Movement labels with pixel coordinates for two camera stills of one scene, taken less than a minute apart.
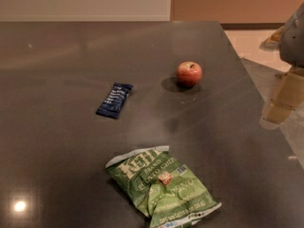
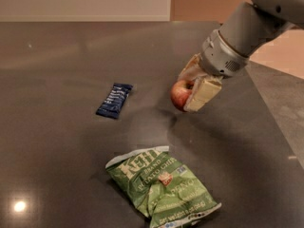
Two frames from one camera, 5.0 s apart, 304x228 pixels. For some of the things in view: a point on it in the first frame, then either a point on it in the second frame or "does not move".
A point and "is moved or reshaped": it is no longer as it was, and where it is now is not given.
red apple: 189,73 is moved or reshaped
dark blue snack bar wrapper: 115,100 does not move
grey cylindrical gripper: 294,43 -> 218,58
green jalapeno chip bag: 158,182 does not move
